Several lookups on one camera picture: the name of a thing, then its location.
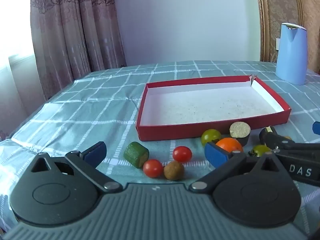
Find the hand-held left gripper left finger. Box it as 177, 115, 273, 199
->
30, 141, 123, 193

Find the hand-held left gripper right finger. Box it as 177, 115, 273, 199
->
189, 141, 283, 195

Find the orange tomato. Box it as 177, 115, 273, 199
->
215, 137, 243, 153

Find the long eggplant chunk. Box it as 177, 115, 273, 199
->
259, 126, 278, 147

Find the green cherry tomato with stalk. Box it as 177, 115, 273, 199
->
249, 144, 272, 157

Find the red cherry tomato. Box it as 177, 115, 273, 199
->
143, 159, 164, 178
172, 146, 192, 162

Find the green cucumber piece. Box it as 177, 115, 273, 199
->
124, 142, 150, 168

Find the red cardboard box tray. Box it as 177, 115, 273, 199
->
136, 75, 292, 142

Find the short eggplant chunk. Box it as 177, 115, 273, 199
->
229, 121, 251, 146

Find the green checked tablecloth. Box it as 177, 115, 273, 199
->
0, 60, 320, 230

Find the light blue kettle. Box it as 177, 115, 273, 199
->
275, 22, 307, 85

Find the white sheer curtain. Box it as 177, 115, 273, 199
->
0, 52, 48, 140

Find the brown patterned curtain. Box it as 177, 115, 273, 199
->
30, 0, 128, 101

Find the gold framed upholstered chair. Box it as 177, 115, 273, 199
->
254, 0, 320, 76

